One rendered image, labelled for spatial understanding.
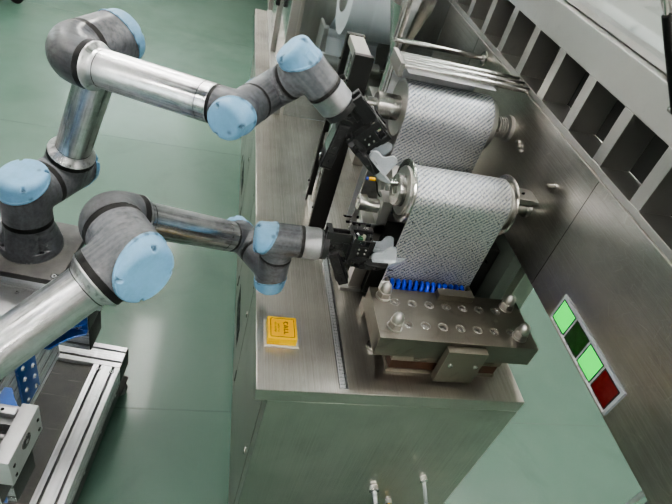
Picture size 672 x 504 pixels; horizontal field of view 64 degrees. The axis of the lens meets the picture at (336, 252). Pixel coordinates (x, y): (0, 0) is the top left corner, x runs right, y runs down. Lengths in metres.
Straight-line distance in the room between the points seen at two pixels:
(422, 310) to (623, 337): 0.44
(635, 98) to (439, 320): 0.61
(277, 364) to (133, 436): 1.02
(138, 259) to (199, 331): 1.55
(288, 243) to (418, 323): 0.35
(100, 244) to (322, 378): 0.57
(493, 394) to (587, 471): 1.36
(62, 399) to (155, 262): 1.13
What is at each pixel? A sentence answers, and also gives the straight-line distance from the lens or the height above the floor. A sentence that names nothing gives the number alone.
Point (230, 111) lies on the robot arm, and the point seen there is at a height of 1.45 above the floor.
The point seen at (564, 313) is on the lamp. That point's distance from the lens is 1.26.
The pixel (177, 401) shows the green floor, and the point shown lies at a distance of 2.27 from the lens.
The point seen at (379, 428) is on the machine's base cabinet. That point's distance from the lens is 1.41.
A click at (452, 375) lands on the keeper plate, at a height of 0.94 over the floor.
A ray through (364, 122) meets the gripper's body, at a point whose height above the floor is 1.41.
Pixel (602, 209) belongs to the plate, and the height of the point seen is 1.41.
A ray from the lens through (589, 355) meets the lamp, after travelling 1.20.
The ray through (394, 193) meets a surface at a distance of 1.27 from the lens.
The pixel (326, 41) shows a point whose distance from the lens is 2.13.
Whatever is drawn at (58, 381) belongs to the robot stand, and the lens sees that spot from 2.09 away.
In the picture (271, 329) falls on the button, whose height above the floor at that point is 0.92.
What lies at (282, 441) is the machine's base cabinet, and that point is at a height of 0.69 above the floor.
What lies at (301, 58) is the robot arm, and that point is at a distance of 1.05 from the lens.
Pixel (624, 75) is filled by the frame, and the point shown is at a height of 1.62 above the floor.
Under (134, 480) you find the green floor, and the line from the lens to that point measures 2.11.
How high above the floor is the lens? 1.89
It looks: 39 degrees down
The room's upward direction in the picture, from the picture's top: 18 degrees clockwise
